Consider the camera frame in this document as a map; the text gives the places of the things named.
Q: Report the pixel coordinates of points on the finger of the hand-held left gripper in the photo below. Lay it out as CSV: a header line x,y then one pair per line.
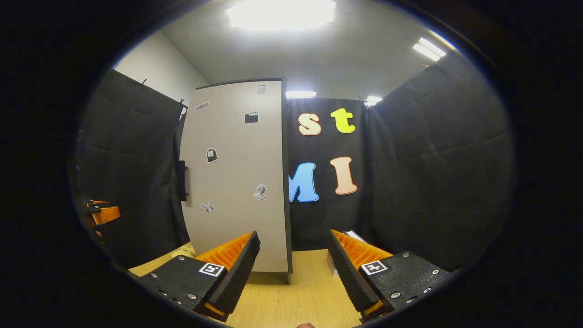
x,y
108,215
98,202

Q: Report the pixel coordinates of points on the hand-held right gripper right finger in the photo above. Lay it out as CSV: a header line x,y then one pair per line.
x,y
348,273

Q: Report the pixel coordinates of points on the book with purple cover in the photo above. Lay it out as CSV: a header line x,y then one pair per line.
x,y
331,269

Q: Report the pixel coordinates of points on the black backdrop cloth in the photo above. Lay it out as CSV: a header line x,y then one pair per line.
x,y
432,182

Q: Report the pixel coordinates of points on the large ceiling light panel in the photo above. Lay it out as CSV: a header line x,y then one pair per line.
x,y
281,14

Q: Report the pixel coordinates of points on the blue book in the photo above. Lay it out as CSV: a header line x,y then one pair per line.
x,y
354,235

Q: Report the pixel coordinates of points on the grey cabinet door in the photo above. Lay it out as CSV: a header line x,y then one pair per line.
x,y
232,182

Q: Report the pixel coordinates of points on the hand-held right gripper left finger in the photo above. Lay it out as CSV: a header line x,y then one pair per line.
x,y
240,269

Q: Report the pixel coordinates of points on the yellow coaster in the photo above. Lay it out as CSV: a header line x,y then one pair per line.
x,y
183,251

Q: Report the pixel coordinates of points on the small ceiling light panel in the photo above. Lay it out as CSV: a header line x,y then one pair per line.
x,y
373,100
300,94

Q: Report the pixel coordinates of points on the double ceiling light panel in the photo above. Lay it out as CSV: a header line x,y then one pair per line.
x,y
429,49

